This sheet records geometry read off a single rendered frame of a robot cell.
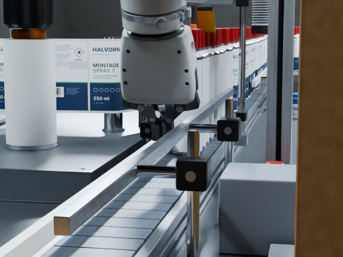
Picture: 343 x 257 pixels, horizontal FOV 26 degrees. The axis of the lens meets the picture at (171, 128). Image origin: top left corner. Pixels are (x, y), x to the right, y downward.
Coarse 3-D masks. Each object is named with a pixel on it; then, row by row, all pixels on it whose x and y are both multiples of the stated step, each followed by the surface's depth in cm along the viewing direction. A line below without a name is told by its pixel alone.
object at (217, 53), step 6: (210, 36) 140; (210, 42) 140; (210, 48) 140; (216, 54) 140; (216, 60) 140; (216, 66) 140; (216, 72) 140; (216, 78) 141; (216, 84) 141; (216, 90) 141; (216, 114) 142; (216, 120) 142
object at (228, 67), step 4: (224, 28) 160; (224, 32) 160; (224, 36) 160; (224, 40) 160; (224, 44) 160; (228, 48) 160; (228, 52) 160; (228, 56) 160; (228, 60) 160; (228, 64) 160; (228, 68) 161; (228, 72) 161; (228, 76) 161; (228, 80) 161; (228, 84) 161
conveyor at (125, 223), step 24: (216, 144) 133; (120, 192) 95; (144, 192) 95; (168, 192) 95; (96, 216) 83; (120, 216) 83; (144, 216) 83; (72, 240) 74; (96, 240) 74; (120, 240) 74; (144, 240) 74
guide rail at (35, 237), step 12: (132, 156) 101; (96, 180) 85; (84, 192) 79; (48, 216) 69; (36, 228) 65; (48, 228) 67; (12, 240) 61; (24, 240) 62; (36, 240) 64; (48, 240) 67; (0, 252) 58; (12, 252) 59; (24, 252) 62; (36, 252) 64
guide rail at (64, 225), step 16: (224, 96) 138; (208, 112) 118; (176, 128) 94; (160, 144) 81; (144, 160) 73; (112, 176) 64; (128, 176) 67; (96, 192) 58; (112, 192) 61; (64, 208) 53; (80, 208) 53; (96, 208) 57; (64, 224) 51; (80, 224) 53
